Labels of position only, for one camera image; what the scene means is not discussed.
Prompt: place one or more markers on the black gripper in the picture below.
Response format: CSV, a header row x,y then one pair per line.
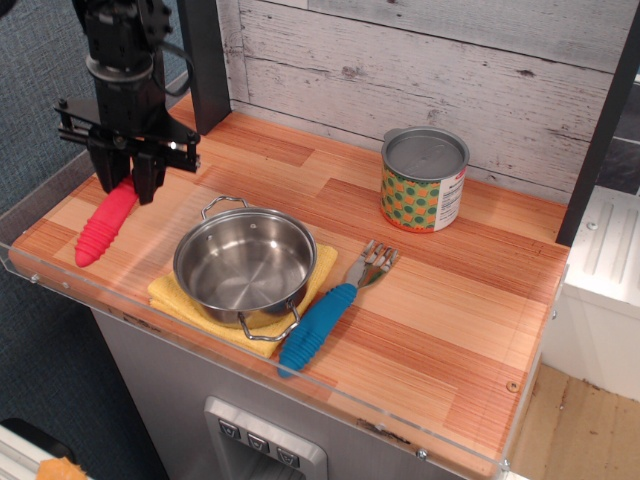
x,y
126,120

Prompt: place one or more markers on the red handled metal spoon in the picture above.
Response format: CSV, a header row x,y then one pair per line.
x,y
103,226

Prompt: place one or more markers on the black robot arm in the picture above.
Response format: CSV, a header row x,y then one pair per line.
x,y
127,41

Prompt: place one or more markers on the stainless steel pot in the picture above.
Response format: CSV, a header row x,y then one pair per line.
x,y
248,267

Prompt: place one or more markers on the yellow folded cloth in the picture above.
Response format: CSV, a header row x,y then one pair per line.
x,y
167,296

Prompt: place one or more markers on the grey toy kitchen cabinet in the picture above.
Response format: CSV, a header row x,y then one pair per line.
x,y
169,380

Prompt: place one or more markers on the black device bottom left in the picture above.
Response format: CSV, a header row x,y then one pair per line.
x,y
24,447

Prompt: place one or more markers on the patterned tin can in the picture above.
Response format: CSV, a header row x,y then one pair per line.
x,y
423,175

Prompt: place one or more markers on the silver button panel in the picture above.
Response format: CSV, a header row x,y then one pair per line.
x,y
249,447

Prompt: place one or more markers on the orange object bottom left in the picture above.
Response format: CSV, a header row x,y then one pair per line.
x,y
60,469

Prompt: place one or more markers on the white side cabinet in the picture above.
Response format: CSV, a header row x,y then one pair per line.
x,y
593,334

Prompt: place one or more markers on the dark left post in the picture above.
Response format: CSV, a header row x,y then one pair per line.
x,y
202,40

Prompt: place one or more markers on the dark post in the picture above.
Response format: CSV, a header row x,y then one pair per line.
x,y
611,112
202,40

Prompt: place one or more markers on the blue handled metal fork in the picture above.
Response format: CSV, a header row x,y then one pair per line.
x,y
301,346

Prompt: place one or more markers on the clear acrylic guard rail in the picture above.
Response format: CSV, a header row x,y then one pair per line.
x,y
440,352

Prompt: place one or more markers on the dark right post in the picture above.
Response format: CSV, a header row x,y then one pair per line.
x,y
611,112

